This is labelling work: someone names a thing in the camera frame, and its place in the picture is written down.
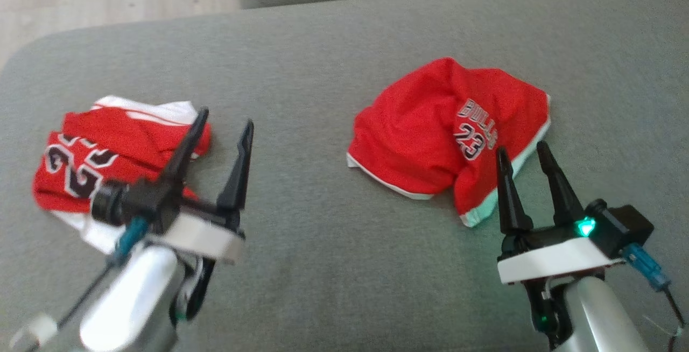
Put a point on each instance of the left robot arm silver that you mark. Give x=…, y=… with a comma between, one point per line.
x=129, y=303

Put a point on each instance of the red Bulls basketball shorts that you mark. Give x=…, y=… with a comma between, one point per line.
x=414, y=136

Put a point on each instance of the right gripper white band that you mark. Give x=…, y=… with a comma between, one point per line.
x=560, y=260

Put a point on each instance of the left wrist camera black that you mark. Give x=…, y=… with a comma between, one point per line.
x=107, y=204

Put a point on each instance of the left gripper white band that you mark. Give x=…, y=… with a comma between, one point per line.
x=194, y=236

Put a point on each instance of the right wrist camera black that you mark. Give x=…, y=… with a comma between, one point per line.
x=624, y=225

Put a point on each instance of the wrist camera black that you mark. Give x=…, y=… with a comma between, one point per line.
x=624, y=225
x=107, y=204

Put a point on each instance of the red basketball jersey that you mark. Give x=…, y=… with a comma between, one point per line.
x=107, y=126

